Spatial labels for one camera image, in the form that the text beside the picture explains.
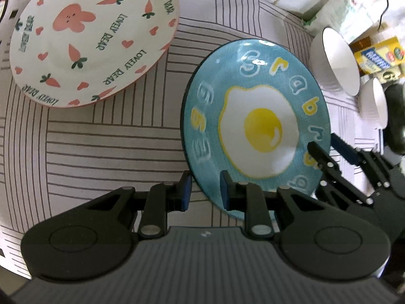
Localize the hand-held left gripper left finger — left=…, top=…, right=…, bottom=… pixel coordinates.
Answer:
left=77, top=170, right=192, bottom=239

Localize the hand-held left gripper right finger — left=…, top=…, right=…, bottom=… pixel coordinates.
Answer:
left=220, top=170, right=320, bottom=240

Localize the blue fried egg plate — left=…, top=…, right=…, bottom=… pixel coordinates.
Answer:
left=181, top=39, right=332, bottom=220

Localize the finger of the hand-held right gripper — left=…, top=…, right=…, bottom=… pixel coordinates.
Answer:
left=331, top=133, right=394, bottom=189
left=308, top=141, right=375, bottom=210

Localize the white rabbit carrot plate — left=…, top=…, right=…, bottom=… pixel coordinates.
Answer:
left=9, top=0, right=180, bottom=109

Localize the black cable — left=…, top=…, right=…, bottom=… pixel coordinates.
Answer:
left=376, top=0, right=400, bottom=33

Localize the white bowl black rim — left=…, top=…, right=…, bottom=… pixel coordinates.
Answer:
left=358, top=77, right=389, bottom=130
left=309, top=27, right=361, bottom=97

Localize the striped white tablecloth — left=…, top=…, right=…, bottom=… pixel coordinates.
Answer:
left=0, top=0, right=391, bottom=281

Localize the white plastic bag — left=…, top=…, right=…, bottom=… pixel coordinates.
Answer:
left=303, top=0, right=375, bottom=40

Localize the yellow label oil bottle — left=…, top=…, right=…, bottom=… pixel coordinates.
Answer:
left=353, top=36, right=405, bottom=77

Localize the brown liquid bottle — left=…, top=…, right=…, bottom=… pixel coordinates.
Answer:
left=349, top=34, right=374, bottom=52

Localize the dark wok with lid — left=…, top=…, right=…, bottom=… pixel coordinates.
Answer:
left=383, top=82, right=405, bottom=156

